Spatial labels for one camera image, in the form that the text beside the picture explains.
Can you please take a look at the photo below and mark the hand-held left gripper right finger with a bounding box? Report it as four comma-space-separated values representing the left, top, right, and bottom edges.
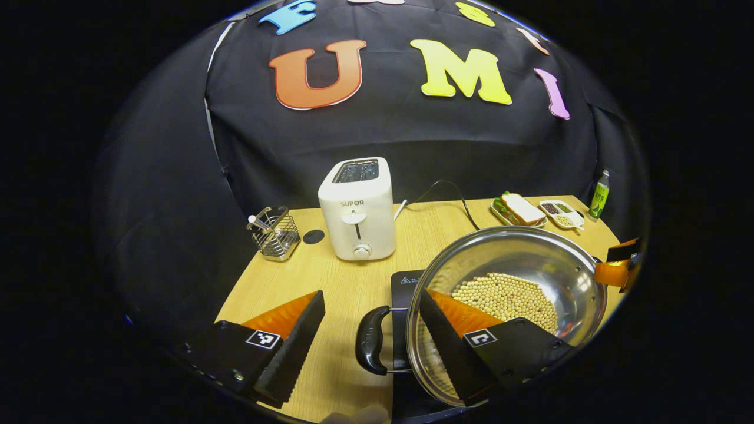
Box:
418, 289, 575, 408

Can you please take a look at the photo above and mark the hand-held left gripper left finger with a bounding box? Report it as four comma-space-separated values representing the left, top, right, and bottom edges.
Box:
177, 290, 326, 408

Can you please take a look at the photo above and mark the black induction cooktop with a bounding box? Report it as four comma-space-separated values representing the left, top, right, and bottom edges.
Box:
391, 270, 466, 423

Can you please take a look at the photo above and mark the steel pot with black handle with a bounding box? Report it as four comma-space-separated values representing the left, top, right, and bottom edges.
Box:
355, 226, 609, 408

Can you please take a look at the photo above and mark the green label drink bottle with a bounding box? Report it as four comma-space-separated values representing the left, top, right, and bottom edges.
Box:
588, 170, 610, 220

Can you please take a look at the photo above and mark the white divided dish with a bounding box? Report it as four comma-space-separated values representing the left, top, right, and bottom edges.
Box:
539, 200, 586, 230

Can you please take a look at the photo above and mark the pile of soybeans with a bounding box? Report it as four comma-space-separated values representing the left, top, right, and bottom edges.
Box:
423, 272, 559, 400

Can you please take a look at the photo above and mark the white bread sandwich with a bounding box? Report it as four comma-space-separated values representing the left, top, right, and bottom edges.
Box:
494, 191, 547, 226

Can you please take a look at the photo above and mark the pale sandwich plate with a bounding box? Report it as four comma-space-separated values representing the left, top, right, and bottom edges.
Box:
490, 191, 548, 228

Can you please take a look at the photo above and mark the white toaster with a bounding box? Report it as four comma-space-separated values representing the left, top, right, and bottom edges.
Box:
318, 157, 396, 261

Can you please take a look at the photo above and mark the wire utensil basket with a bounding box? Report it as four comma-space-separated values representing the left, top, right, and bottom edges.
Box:
246, 206, 301, 262

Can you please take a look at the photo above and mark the black cooktop cable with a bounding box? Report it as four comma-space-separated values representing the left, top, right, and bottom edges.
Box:
406, 180, 481, 231

